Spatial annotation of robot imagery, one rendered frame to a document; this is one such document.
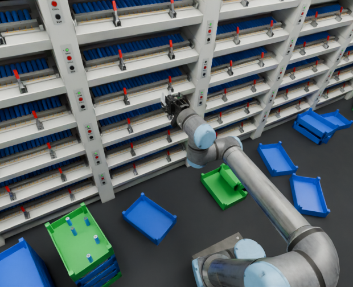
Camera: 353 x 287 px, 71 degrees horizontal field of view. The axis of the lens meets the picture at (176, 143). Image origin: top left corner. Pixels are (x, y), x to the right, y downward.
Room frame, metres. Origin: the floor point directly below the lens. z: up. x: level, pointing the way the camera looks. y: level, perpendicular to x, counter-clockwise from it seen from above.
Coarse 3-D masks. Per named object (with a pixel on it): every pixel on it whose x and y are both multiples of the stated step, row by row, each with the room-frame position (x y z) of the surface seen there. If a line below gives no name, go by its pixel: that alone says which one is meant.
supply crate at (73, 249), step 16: (80, 208) 0.67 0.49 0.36; (48, 224) 0.56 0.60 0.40; (64, 224) 0.60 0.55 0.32; (80, 224) 0.61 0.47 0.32; (96, 224) 0.58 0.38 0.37; (64, 240) 0.52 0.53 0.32; (80, 240) 0.52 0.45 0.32; (64, 256) 0.44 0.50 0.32; (80, 256) 0.45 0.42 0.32; (96, 256) 0.45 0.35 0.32; (80, 272) 0.36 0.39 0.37
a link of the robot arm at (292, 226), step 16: (224, 144) 0.75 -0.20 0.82; (240, 144) 0.76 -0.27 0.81; (224, 160) 0.70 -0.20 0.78; (240, 160) 0.65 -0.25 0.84; (240, 176) 0.58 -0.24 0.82; (256, 176) 0.55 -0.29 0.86; (256, 192) 0.49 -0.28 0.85; (272, 192) 0.47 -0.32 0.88; (272, 208) 0.42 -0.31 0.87; (288, 208) 0.41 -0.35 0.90; (288, 224) 0.36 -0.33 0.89; (304, 224) 0.35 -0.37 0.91; (288, 240) 0.32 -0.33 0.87; (304, 240) 0.30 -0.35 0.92; (320, 240) 0.30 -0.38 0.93; (320, 256) 0.25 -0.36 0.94; (336, 256) 0.26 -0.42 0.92; (336, 272) 0.22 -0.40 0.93
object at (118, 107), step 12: (180, 84) 1.30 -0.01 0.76; (192, 84) 1.31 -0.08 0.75; (120, 96) 1.13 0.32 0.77; (144, 96) 1.16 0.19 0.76; (156, 96) 1.17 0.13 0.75; (96, 108) 1.03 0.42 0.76; (108, 108) 1.04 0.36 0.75; (120, 108) 1.05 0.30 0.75; (132, 108) 1.09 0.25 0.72; (96, 120) 0.99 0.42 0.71
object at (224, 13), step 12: (228, 0) 1.47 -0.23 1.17; (240, 0) 1.50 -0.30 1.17; (252, 0) 1.52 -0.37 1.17; (264, 0) 1.56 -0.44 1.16; (276, 0) 1.59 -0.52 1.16; (288, 0) 1.62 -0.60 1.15; (300, 0) 1.66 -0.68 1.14; (228, 12) 1.38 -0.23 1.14; (240, 12) 1.43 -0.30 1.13; (252, 12) 1.48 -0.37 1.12; (264, 12) 1.54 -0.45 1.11
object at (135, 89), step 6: (174, 78) 1.31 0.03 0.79; (180, 78) 1.32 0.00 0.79; (186, 78) 1.35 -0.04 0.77; (150, 84) 1.22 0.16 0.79; (156, 84) 1.23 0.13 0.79; (162, 84) 1.25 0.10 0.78; (126, 90) 1.15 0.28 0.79; (132, 90) 1.16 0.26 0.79; (138, 90) 1.18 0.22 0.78; (150, 90) 1.20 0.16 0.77; (102, 96) 1.08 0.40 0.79; (108, 96) 1.09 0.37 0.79; (114, 96) 1.11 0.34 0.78; (96, 102) 1.06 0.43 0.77
